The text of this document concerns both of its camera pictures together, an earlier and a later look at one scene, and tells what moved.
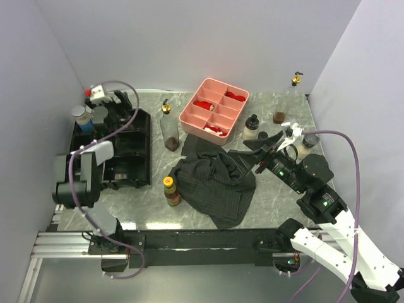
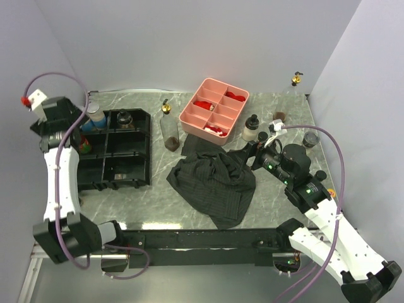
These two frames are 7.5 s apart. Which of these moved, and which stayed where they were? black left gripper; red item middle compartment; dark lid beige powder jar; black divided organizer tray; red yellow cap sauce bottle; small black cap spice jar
Moved: black left gripper; red yellow cap sauce bottle
Stayed: dark lid beige powder jar; small black cap spice jar; black divided organizer tray; red item middle compartment
